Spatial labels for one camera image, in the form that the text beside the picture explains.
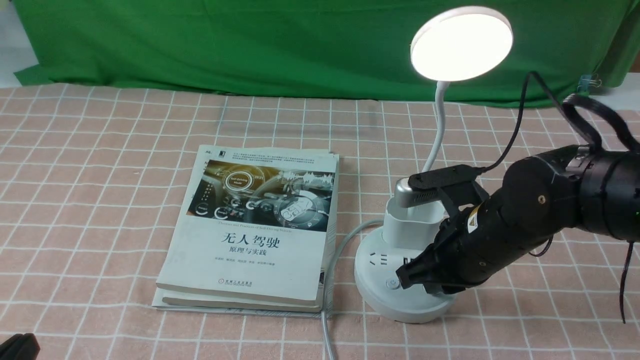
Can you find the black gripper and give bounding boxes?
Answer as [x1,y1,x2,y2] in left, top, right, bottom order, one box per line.
[395,150,587,295]

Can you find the white desk lamp with sockets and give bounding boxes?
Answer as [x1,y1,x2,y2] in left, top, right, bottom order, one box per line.
[354,6,514,324]

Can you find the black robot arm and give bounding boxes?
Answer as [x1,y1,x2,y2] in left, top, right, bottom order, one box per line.
[396,145,640,295]

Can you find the thin book underneath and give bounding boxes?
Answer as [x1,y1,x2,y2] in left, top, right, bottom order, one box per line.
[151,155,341,320]

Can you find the white self-driving textbook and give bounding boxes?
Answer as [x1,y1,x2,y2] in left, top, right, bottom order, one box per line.
[155,145,340,307]

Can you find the green backdrop cloth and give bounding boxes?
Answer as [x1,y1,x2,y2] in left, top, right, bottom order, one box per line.
[13,0,639,107]

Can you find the metal binder clip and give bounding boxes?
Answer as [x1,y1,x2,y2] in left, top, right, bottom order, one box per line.
[576,74,602,92]

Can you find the pink checkered tablecloth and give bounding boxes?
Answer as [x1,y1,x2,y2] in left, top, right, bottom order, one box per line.
[0,84,639,360]

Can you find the dark object at corner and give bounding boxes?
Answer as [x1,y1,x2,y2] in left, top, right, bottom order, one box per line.
[0,333,41,360]

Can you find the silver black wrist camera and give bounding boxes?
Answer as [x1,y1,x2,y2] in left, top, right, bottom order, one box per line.
[394,164,490,217]

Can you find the white lamp power cable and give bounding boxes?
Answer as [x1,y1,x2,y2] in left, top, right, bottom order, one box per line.
[321,218,385,360]

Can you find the black camera cable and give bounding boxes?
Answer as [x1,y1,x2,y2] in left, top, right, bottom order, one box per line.
[475,71,640,325]

